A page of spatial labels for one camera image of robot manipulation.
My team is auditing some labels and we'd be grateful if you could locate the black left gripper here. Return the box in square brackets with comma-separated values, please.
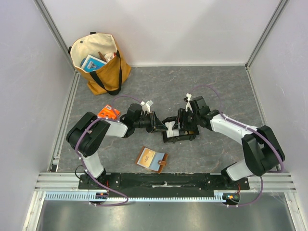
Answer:
[134, 111, 168, 133]

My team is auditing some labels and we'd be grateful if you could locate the black card box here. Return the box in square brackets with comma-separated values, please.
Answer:
[162, 116, 199, 143]

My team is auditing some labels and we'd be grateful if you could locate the tan leather card holder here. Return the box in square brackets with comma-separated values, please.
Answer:
[135, 146, 168, 174]

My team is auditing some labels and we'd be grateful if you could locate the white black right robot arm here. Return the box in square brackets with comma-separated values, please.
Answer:
[172, 93, 285, 190]

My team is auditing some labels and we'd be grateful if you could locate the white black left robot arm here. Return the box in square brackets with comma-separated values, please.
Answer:
[66, 101, 168, 189]

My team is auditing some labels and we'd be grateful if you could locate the stack of white cards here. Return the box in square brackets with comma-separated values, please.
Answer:
[165, 121, 180, 138]

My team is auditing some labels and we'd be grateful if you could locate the orange product box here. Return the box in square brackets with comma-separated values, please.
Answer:
[97, 104, 121, 120]

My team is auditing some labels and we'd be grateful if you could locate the mustard yellow tote bag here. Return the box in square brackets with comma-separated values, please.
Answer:
[68, 32, 131, 95]

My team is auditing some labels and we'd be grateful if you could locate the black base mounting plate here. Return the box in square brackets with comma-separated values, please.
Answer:
[78, 172, 251, 193]

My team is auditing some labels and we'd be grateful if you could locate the white item in bag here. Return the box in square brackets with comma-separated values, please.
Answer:
[104, 52, 116, 63]

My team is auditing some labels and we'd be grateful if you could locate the blue book in bag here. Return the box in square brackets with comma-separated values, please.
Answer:
[81, 54, 107, 73]

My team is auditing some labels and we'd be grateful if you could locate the brown item in bag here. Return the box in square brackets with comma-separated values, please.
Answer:
[98, 51, 107, 62]

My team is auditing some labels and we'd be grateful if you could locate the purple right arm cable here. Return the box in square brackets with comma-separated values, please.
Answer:
[186, 85, 284, 208]

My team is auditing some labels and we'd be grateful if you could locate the white slotted cable duct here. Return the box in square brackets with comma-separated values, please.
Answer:
[45, 190, 239, 202]

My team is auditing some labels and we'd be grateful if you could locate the aluminium frame rail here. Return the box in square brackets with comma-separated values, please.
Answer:
[34, 0, 80, 172]

